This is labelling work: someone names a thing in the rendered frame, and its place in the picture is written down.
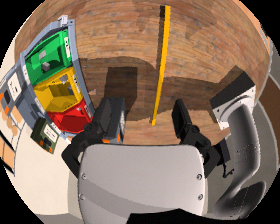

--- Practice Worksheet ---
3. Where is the yellow open bin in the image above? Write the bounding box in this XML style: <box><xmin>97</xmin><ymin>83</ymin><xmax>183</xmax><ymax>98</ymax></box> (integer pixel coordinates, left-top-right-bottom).
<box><xmin>34</xmin><ymin>66</ymin><xmax>83</xmax><ymax>112</ymax></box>

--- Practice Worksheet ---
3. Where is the green bin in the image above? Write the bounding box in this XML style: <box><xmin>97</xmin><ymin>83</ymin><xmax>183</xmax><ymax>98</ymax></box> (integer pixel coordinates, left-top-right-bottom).
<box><xmin>25</xmin><ymin>30</ymin><xmax>72</xmax><ymax>86</ymax></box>

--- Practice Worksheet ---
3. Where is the red open bin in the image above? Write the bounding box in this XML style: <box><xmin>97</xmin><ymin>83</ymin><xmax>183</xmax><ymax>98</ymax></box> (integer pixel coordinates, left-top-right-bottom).
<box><xmin>47</xmin><ymin>98</ymin><xmax>93</xmax><ymax>133</ymax></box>

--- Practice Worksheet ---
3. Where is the orange bar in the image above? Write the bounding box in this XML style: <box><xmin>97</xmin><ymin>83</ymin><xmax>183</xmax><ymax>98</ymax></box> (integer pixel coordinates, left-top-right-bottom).
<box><xmin>152</xmin><ymin>5</ymin><xmax>170</xmax><ymax>125</ymax></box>

